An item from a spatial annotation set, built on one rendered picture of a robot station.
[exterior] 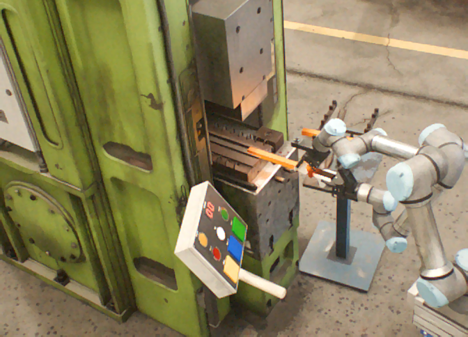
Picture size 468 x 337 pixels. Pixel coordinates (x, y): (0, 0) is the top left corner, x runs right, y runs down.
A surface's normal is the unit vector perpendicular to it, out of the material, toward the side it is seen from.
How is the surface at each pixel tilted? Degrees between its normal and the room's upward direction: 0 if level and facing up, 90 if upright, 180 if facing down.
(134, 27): 89
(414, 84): 0
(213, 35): 90
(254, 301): 89
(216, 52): 90
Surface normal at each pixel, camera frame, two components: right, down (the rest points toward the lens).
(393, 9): -0.08, -0.75
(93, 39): -0.55, 0.57
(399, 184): -0.90, 0.26
